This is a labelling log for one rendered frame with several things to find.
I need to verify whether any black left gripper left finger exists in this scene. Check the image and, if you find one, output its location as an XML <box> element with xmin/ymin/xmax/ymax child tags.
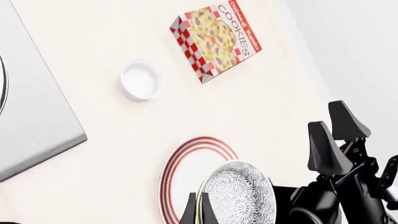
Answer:
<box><xmin>179</xmin><ymin>192</ymin><xmax>199</xmax><ymax>224</ymax></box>

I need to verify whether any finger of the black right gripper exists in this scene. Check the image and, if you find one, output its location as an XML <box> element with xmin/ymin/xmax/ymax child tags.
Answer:
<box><xmin>307</xmin><ymin>121</ymin><xmax>354</xmax><ymax>176</ymax></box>
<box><xmin>328</xmin><ymin>100</ymin><xmax>373</xmax><ymax>142</ymax></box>

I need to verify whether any white ramekin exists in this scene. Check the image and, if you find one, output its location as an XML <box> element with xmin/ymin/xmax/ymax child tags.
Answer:
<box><xmin>119</xmin><ymin>58</ymin><xmax>163</xmax><ymax>103</ymax></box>

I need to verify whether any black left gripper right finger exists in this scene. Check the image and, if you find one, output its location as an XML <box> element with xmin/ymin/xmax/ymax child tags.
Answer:
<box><xmin>198</xmin><ymin>192</ymin><xmax>220</xmax><ymax>224</ymax></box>

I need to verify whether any white plate with red rings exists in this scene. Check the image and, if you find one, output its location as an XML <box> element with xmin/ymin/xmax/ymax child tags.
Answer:
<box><xmin>158</xmin><ymin>136</ymin><xmax>241</xmax><ymax>224</ymax></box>

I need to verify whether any red checkered cookie box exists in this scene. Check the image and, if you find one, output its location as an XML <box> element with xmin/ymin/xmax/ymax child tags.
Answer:
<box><xmin>169</xmin><ymin>0</ymin><xmax>263</xmax><ymax>85</ymax></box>

